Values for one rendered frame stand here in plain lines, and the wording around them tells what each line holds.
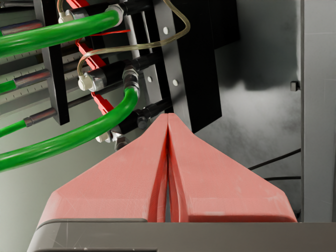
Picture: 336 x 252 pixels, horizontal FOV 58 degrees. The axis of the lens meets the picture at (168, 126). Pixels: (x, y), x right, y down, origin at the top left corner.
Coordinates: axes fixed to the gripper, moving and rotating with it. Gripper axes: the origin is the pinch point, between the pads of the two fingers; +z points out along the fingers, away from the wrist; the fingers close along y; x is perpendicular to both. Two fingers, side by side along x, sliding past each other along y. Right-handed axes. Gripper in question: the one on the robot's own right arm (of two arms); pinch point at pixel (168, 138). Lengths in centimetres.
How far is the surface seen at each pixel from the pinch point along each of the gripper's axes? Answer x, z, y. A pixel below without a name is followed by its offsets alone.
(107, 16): -0.1, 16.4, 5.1
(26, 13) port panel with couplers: 9, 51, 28
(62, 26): -0.5, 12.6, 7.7
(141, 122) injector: 18.1, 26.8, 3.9
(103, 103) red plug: 17.0, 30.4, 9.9
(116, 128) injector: 18.6, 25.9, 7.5
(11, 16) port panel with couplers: 9, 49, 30
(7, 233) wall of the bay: 50, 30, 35
